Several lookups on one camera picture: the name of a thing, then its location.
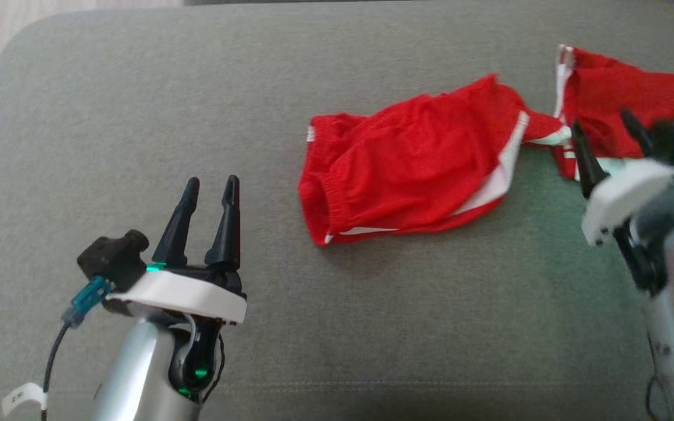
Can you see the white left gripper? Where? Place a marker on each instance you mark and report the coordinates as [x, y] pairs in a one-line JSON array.
[[185, 292]]

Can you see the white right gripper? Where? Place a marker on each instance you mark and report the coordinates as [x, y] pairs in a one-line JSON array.
[[618, 193]]

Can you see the red white basketball jersey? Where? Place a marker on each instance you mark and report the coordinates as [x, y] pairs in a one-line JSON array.
[[618, 88]]

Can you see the red white mesh shorts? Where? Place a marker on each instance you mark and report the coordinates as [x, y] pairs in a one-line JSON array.
[[407, 164]]

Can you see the grey sofa seat cushion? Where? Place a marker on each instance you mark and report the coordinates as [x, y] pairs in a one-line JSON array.
[[138, 117]]

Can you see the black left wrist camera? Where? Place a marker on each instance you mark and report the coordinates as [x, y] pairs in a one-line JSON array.
[[112, 257]]

